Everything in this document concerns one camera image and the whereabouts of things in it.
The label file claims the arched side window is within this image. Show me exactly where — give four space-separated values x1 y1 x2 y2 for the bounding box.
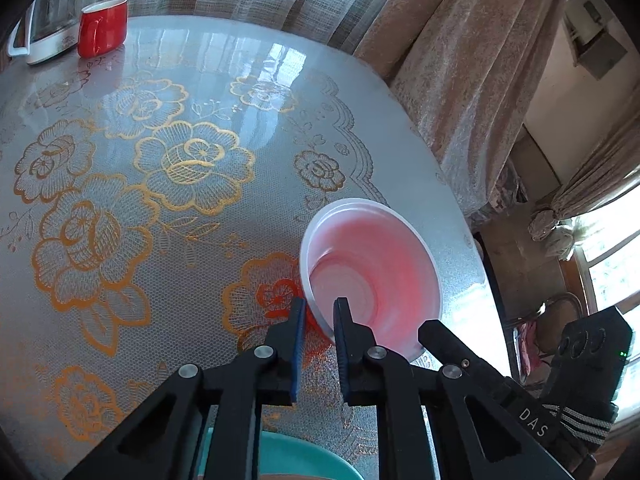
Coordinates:
570 200 640 321

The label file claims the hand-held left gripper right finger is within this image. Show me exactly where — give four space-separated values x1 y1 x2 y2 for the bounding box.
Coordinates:
333 297 576 480

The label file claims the red plastic bowl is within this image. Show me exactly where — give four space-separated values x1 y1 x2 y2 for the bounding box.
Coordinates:
298 199 443 363

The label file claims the tied beige curtain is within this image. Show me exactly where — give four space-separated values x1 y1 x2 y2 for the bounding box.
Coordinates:
530 115 640 261

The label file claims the sheer white curtain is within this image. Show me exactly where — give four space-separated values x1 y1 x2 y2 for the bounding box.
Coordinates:
85 0 421 56

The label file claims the pink cloth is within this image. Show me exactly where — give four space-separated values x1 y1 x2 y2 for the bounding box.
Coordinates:
517 322 545 377

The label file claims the grey wall box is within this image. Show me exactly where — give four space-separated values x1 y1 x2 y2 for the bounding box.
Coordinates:
562 0 628 81

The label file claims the round-backed wooden chair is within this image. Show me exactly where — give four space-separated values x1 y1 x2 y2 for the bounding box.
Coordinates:
505 292 576 396

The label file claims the white glass kettle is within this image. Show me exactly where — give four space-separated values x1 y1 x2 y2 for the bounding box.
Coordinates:
7 0 93 66

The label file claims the lace floral tablecloth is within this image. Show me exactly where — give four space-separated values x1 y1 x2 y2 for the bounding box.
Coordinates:
0 15 501 480

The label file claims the red mug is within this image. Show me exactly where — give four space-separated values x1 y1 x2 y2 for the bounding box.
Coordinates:
77 0 129 59

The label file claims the beige patterned curtain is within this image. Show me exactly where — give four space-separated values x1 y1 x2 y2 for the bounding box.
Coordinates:
352 0 571 221

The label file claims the teal plate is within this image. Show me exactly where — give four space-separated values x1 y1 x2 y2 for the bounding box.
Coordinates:
197 430 363 480

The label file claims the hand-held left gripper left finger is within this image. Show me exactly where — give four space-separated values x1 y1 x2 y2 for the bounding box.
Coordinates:
65 297 307 480

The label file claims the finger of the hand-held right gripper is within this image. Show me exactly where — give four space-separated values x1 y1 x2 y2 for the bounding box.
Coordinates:
417 319 507 398

